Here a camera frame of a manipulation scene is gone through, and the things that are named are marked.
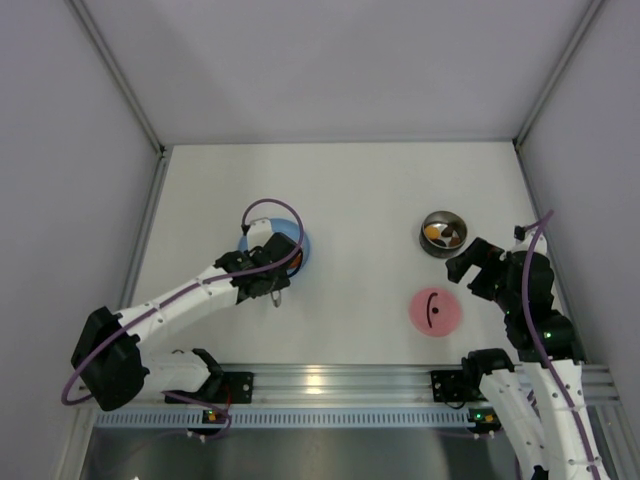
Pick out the yellow-orange food piece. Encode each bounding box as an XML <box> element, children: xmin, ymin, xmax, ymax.
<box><xmin>424</xmin><ymin>226</ymin><xmax>440</xmax><ymax>239</ymax></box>

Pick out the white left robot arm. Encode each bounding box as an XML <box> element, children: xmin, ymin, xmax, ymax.
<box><xmin>61</xmin><ymin>232</ymin><xmax>308</xmax><ymax>412</ymax></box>

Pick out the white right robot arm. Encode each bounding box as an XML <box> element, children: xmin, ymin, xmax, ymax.
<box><xmin>446</xmin><ymin>233</ymin><xmax>609</xmax><ymax>479</ymax></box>

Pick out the steel lunch box bowl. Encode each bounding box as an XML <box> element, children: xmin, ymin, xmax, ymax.
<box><xmin>418</xmin><ymin>210</ymin><xmax>468</xmax><ymax>259</ymax></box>

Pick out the orange sausage food piece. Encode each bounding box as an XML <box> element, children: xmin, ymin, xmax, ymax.
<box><xmin>290</xmin><ymin>254</ymin><xmax>302</xmax><ymax>268</ymax></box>

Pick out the pink lid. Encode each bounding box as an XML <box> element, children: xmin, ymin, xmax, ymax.
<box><xmin>408</xmin><ymin>287</ymin><xmax>462</xmax><ymax>338</ymax></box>

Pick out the blue plate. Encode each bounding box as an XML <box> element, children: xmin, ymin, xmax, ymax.
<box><xmin>238</xmin><ymin>218</ymin><xmax>311</xmax><ymax>276</ymax></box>

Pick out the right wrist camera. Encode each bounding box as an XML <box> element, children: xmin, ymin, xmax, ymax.
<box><xmin>510</xmin><ymin>225</ymin><xmax>548</xmax><ymax>256</ymax></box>

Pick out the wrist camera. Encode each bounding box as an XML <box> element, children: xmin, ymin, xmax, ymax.
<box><xmin>244</xmin><ymin>218</ymin><xmax>273</xmax><ymax>250</ymax></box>
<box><xmin>510</xmin><ymin>225</ymin><xmax>548</xmax><ymax>256</ymax></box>

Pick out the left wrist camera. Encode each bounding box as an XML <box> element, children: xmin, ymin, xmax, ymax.
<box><xmin>244</xmin><ymin>218</ymin><xmax>273</xmax><ymax>250</ymax></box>

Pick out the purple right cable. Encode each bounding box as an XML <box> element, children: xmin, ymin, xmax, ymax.
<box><xmin>513</xmin><ymin>209</ymin><xmax>604</xmax><ymax>480</ymax></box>

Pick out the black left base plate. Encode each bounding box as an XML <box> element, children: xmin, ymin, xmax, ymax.
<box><xmin>163</xmin><ymin>371</ymin><xmax>254</xmax><ymax>404</ymax></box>

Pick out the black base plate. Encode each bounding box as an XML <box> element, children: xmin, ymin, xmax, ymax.
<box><xmin>430</xmin><ymin>369</ymin><xmax>486</xmax><ymax>405</ymax></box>
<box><xmin>163</xmin><ymin>371</ymin><xmax>254</xmax><ymax>404</ymax></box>

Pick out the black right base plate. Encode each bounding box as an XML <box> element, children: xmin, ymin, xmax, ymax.
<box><xmin>430</xmin><ymin>369</ymin><xmax>486</xmax><ymax>405</ymax></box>

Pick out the grey cable duct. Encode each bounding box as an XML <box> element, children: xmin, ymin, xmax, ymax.
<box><xmin>94</xmin><ymin>407</ymin><xmax>498</xmax><ymax>429</ymax></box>

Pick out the left aluminium frame post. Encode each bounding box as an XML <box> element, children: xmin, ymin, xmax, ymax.
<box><xmin>64</xmin><ymin>0</ymin><xmax>167</xmax><ymax>154</ymax></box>

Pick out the aluminium frame post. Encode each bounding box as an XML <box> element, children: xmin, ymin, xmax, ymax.
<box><xmin>64</xmin><ymin>0</ymin><xmax>167</xmax><ymax>154</ymax></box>
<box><xmin>513</xmin><ymin>0</ymin><xmax>606</xmax><ymax>149</ymax></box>

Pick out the right aluminium frame post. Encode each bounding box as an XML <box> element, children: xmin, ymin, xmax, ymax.
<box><xmin>513</xmin><ymin>0</ymin><xmax>606</xmax><ymax>149</ymax></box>

